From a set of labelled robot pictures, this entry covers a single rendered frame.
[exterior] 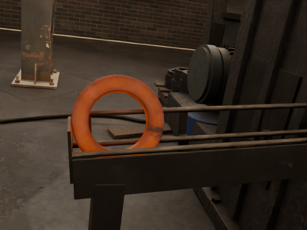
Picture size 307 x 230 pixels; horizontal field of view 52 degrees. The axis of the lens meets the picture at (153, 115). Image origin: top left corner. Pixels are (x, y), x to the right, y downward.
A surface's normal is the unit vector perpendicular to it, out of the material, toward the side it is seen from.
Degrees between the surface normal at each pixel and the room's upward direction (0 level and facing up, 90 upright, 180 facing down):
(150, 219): 0
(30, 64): 90
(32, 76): 90
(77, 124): 67
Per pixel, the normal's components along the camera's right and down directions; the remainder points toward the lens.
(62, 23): 0.22, 0.36
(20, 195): 0.14, -0.93
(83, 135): 0.22, -0.04
